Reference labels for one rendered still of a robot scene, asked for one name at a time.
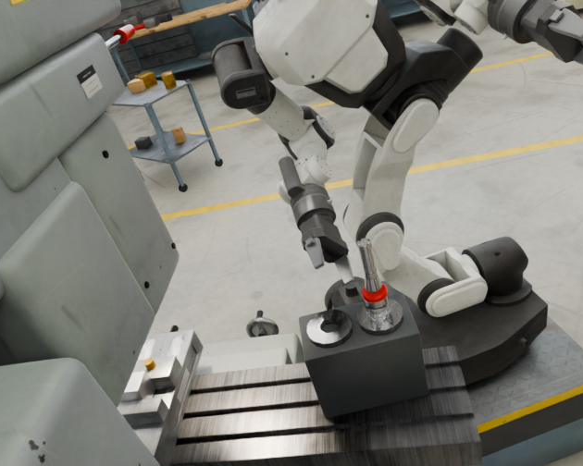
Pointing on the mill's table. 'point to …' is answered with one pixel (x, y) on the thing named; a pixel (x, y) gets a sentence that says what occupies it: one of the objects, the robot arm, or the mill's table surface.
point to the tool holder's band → (375, 294)
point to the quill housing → (123, 204)
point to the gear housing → (47, 109)
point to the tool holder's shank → (368, 266)
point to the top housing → (33, 32)
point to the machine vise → (152, 411)
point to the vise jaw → (166, 365)
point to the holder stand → (363, 357)
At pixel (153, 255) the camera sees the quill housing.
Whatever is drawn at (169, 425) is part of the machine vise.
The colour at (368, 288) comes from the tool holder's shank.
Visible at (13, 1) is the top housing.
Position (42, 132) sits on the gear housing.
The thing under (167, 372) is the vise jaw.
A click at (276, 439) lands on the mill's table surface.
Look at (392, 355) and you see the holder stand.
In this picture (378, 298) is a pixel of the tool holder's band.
